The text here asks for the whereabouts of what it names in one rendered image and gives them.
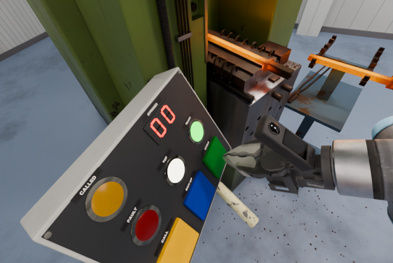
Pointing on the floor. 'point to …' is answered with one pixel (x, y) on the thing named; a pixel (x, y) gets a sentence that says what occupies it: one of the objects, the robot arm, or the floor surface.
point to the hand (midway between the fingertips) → (226, 155)
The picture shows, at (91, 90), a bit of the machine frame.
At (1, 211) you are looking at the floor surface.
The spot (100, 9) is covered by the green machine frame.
